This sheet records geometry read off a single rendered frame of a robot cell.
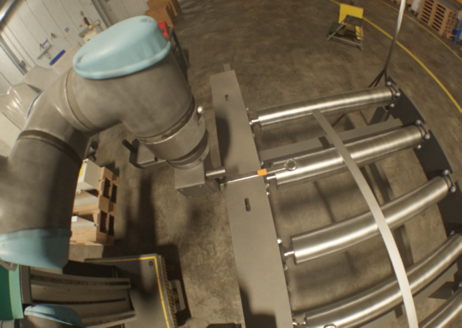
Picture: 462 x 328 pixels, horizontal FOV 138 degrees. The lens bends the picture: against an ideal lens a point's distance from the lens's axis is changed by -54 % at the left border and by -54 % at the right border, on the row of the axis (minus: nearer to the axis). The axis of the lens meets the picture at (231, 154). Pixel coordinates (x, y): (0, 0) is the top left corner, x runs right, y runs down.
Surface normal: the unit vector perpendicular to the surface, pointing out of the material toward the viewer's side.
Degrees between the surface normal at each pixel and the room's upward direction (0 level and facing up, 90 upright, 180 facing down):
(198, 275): 0
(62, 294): 90
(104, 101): 75
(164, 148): 90
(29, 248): 70
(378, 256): 0
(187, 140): 90
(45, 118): 43
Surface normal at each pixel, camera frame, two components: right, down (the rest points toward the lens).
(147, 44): 0.88, 0.23
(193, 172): -0.21, -0.50
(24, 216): 0.76, -0.45
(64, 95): -0.03, 0.24
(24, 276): 0.95, -0.29
